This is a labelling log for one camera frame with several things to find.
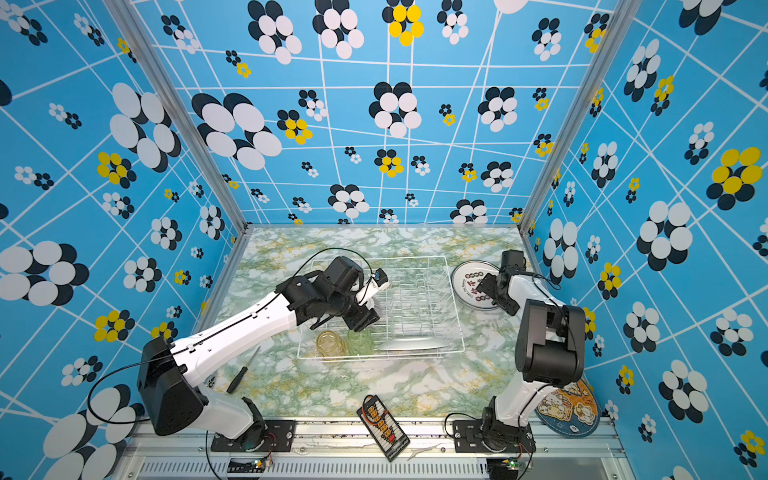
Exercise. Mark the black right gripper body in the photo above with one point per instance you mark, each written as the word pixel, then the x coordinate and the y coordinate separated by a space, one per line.
pixel 492 284

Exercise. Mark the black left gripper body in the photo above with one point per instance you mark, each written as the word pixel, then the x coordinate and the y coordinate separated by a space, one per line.
pixel 347 305

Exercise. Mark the white plate red characters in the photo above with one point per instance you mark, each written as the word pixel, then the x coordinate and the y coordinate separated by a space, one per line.
pixel 465 279

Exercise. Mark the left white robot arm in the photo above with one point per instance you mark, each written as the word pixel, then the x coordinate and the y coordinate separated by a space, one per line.
pixel 172 375

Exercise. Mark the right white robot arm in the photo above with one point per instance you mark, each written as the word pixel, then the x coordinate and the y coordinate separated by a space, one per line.
pixel 549 351

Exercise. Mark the yellow transparent cup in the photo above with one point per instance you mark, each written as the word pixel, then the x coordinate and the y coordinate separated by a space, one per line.
pixel 329 344

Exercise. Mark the green transparent cup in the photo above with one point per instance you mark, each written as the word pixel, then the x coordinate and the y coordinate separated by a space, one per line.
pixel 360 343

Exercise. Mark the large plain white plate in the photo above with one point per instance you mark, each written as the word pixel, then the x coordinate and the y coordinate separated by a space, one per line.
pixel 413 343

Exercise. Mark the cartoon round mat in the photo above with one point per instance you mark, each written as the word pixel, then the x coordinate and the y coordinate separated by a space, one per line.
pixel 571 411

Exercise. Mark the small green circuit board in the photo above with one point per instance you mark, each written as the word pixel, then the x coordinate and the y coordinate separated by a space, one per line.
pixel 242 466

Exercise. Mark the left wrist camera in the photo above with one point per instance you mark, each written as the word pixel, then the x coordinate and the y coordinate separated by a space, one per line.
pixel 380 278

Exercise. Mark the white wire dish rack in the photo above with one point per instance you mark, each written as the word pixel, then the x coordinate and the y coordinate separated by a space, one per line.
pixel 419 301

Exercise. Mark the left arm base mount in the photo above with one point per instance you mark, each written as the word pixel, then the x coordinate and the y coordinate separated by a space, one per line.
pixel 271 435

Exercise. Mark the aluminium front rail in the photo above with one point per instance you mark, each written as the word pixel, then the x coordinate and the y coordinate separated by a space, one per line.
pixel 342 448

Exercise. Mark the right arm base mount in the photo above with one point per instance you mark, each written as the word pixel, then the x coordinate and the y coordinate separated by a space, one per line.
pixel 467 438

